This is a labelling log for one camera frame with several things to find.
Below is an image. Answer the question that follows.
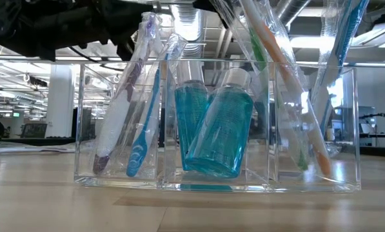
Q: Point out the green white toothbrush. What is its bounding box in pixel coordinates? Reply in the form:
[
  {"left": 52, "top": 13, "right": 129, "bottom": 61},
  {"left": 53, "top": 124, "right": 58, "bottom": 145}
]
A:
[{"left": 211, "top": 0, "right": 311, "bottom": 173}]

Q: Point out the orange white toothbrush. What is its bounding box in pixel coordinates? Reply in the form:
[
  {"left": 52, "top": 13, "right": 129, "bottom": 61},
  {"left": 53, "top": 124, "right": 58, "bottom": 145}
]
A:
[{"left": 240, "top": 0, "right": 333, "bottom": 178}]

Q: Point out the purple white toothbrush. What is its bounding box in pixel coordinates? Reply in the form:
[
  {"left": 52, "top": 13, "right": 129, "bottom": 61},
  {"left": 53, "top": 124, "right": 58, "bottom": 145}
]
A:
[
  {"left": 91, "top": 12, "right": 163, "bottom": 177},
  {"left": 0, "top": 144, "right": 75, "bottom": 154}
]

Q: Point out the blue white toothbrush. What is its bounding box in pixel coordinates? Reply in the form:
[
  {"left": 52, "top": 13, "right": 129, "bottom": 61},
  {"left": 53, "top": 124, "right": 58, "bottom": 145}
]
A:
[
  {"left": 126, "top": 32, "right": 188, "bottom": 178},
  {"left": 310, "top": 0, "right": 370, "bottom": 136}
]

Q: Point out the white building column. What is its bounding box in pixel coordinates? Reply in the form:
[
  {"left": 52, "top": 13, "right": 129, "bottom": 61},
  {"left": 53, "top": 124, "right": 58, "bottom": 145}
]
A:
[{"left": 46, "top": 64, "right": 75, "bottom": 138}]

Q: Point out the black background cabinet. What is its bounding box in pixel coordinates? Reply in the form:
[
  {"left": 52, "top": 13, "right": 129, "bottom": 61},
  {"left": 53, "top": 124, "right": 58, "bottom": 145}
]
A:
[{"left": 72, "top": 108, "right": 93, "bottom": 138}]

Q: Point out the dark background screen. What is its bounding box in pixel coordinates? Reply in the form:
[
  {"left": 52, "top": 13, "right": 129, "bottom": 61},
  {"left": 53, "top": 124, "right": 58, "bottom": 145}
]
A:
[{"left": 21, "top": 123, "right": 48, "bottom": 139}]

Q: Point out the clear acrylic three-compartment organizer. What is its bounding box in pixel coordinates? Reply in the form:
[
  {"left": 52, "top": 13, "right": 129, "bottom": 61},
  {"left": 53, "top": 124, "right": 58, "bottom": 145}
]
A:
[{"left": 73, "top": 59, "right": 362, "bottom": 194}]

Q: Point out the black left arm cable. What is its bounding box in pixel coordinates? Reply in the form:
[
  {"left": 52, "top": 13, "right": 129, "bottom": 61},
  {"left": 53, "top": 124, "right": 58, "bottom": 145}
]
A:
[{"left": 68, "top": 46, "right": 128, "bottom": 73}]

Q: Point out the grey horizontal rail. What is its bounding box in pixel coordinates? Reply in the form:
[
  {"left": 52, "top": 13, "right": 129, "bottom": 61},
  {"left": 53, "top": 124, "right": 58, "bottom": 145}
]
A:
[{"left": 0, "top": 54, "right": 385, "bottom": 68}]

